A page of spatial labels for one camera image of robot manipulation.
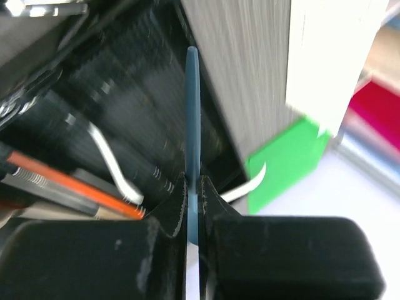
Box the white file organizer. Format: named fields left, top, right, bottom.
left=286, top=1, right=389, bottom=136

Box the blue plastic spoon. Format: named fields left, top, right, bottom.
left=184, top=46, right=201, bottom=245

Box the white plastic spoon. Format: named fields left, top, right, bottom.
left=87, top=122, right=144, bottom=206

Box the large white ceramic spoon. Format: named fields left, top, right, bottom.
left=220, top=163, right=267, bottom=203

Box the green cutting mat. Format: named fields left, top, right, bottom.
left=245, top=118, right=331, bottom=214

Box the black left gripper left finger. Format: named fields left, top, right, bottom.
left=1, top=176, right=188, bottom=299

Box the magenta plastic folder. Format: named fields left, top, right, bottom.
left=349, top=81, right=399, bottom=150

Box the orange chopstick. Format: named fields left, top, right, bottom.
left=6, top=151, right=146, bottom=219

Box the black cutlery tray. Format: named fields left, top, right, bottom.
left=0, top=0, right=251, bottom=219

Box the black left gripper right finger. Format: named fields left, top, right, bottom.
left=198, top=176, right=384, bottom=299

